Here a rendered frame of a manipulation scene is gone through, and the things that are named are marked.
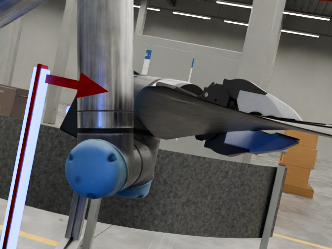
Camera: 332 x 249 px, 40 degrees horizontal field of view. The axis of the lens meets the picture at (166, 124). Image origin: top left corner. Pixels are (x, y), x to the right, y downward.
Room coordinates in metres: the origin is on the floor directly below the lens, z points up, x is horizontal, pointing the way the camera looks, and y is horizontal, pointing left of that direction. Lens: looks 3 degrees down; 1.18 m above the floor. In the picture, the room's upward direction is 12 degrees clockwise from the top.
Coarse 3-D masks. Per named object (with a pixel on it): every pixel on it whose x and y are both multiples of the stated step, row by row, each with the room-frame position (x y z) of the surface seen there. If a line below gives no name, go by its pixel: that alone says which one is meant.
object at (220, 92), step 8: (184, 88) 0.63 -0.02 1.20; (192, 88) 0.64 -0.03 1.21; (200, 88) 0.65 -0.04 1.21; (208, 88) 0.57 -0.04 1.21; (216, 88) 0.56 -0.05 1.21; (224, 88) 0.55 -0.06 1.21; (200, 96) 0.58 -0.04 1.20; (208, 96) 0.57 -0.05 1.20; (216, 96) 0.56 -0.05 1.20; (224, 96) 0.55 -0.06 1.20; (224, 104) 0.55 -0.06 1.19; (232, 104) 0.54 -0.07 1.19; (200, 136) 0.56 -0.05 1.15; (208, 136) 0.55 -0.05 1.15; (216, 136) 0.55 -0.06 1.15
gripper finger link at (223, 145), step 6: (222, 132) 0.55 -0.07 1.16; (216, 138) 0.55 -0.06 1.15; (222, 138) 0.54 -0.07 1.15; (210, 144) 0.55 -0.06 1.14; (216, 144) 0.54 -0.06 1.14; (222, 144) 0.54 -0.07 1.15; (228, 144) 0.53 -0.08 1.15; (216, 150) 0.54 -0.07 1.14; (222, 150) 0.53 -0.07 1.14; (228, 150) 0.53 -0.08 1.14; (234, 150) 0.52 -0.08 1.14; (240, 150) 0.51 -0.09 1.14; (246, 150) 0.51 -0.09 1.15; (228, 156) 0.54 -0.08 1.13; (234, 156) 0.53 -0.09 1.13
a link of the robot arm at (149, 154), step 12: (144, 132) 0.69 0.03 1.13; (144, 144) 0.69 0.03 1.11; (156, 144) 0.71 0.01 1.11; (144, 156) 0.66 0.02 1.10; (156, 156) 0.72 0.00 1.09; (144, 168) 0.66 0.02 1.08; (144, 180) 0.70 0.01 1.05; (120, 192) 0.69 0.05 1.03; (132, 192) 0.69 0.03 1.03; (144, 192) 0.70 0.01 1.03
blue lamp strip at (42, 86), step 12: (48, 72) 0.41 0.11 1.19; (36, 96) 0.40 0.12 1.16; (36, 108) 0.40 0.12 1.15; (36, 120) 0.40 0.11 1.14; (36, 132) 0.41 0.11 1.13; (24, 168) 0.40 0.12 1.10; (24, 180) 0.40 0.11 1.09; (24, 192) 0.41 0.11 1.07; (24, 204) 0.42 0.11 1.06; (12, 228) 0.40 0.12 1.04; (12, 240) 0.40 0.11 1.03
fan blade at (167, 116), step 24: (144, 96) 0.35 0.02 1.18; (168, 96) 0.33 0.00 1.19; (192, 96) 0.32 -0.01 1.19; (144, 120) 0.46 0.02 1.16; (168, 120) 0.45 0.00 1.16; (192, 120) 0.44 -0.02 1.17; (216, 120) 0.42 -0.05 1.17; (240, 120) 0.38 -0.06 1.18; (264, 120) 0.34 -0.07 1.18; (288, 120) 0.41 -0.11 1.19
